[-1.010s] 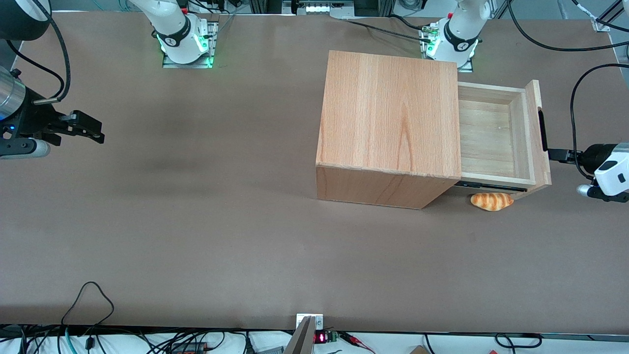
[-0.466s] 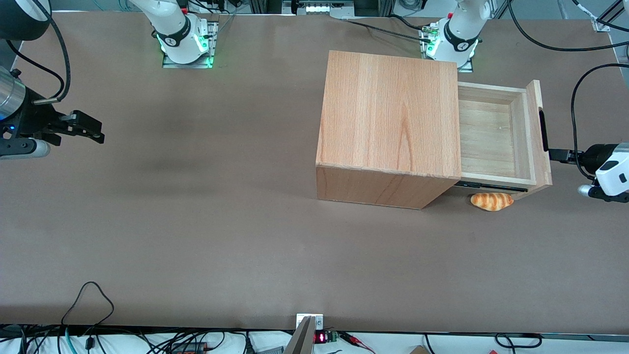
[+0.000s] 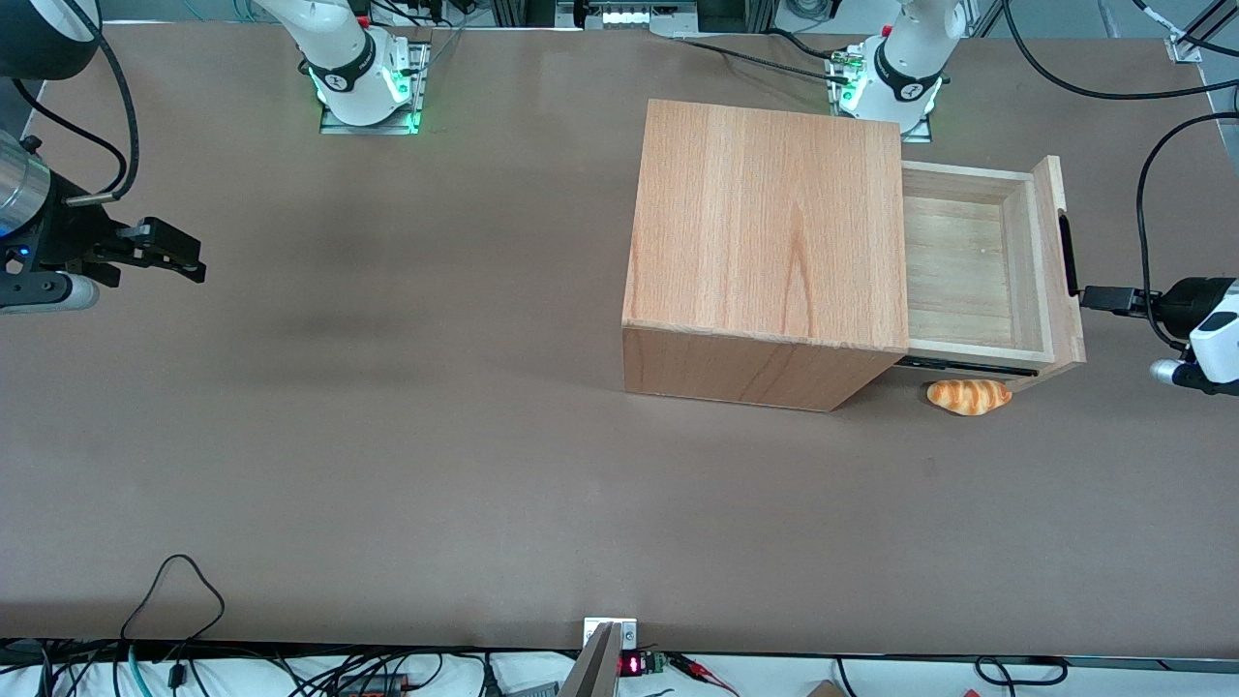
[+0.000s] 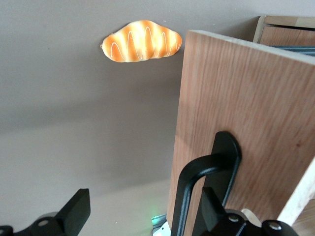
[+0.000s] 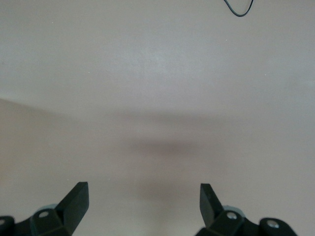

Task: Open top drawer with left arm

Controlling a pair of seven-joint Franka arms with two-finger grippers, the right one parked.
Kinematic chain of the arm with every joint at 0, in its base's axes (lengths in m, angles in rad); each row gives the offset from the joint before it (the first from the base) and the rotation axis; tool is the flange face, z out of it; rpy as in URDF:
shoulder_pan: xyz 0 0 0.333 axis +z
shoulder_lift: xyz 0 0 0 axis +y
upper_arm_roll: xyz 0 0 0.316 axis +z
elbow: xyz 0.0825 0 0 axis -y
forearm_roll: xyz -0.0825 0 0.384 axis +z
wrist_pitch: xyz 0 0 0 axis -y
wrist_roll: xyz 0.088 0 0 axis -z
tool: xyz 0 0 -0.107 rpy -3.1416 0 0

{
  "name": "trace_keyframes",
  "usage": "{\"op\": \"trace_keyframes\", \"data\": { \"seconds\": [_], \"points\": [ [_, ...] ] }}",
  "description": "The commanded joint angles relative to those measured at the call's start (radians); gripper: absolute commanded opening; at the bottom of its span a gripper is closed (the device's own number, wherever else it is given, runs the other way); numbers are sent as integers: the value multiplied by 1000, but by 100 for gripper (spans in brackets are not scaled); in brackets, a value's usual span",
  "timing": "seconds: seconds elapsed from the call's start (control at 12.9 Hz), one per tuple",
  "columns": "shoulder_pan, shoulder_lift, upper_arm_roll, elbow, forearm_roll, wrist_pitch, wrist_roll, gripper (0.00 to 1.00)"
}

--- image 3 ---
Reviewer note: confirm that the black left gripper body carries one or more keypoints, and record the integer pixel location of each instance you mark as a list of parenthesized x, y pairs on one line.
[(1183, 299)]

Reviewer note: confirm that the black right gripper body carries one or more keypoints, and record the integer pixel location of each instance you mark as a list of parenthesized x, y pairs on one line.
[(66, 235)]

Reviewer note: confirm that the light wooden drawer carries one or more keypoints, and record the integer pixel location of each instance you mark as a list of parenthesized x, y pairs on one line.
[(958, 271)]

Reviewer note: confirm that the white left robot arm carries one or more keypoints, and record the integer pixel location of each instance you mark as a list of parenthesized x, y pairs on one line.
[(895, 68)]

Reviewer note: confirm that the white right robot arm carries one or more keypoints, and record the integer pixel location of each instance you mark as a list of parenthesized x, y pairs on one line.
[(344, 58)]

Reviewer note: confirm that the wooden drawer cabinet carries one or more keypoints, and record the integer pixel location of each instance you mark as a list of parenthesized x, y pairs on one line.
[(765, 232)]

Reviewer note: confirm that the orange striped toy bread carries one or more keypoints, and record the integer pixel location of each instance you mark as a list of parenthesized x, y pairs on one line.
[(968, 397)]

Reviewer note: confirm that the black device with red parts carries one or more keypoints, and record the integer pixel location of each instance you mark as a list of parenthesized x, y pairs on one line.
[(373, 685)]

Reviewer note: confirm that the brown cardboard piece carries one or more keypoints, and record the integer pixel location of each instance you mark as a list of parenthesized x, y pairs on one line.
[(825, 689)]

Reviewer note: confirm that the grey power strip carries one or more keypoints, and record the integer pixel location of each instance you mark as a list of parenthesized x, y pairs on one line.
[(639, 15)]

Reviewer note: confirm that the grey box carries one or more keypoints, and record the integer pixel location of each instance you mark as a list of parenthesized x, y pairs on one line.
[(530, 690)]

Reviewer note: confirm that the red and black clip leads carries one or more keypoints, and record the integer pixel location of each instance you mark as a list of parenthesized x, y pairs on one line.
[(702, 673)]

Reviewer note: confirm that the red digit display module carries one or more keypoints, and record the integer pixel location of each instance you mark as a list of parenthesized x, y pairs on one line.
[(634, 665)]

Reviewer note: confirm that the grey cylindrical wrist camera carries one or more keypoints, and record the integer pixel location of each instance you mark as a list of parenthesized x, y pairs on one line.
[(48, 293), (1173, 372)]

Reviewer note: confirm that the metal corner bracket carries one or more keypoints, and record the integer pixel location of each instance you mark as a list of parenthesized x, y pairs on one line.
[(1186, 48)]

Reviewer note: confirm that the metal table edge bracket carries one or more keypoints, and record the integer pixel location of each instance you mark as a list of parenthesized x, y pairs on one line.
[(629, 634)]

